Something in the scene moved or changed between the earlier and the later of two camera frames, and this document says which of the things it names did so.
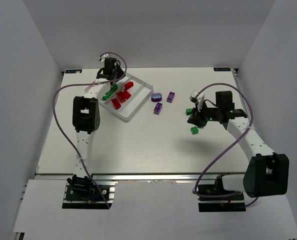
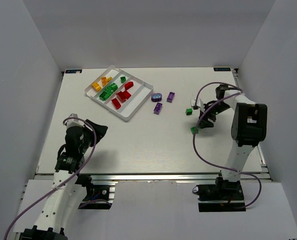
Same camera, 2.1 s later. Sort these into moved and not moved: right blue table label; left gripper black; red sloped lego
Moved: left gripper black
Not moved: red sloped lego; right blue table label
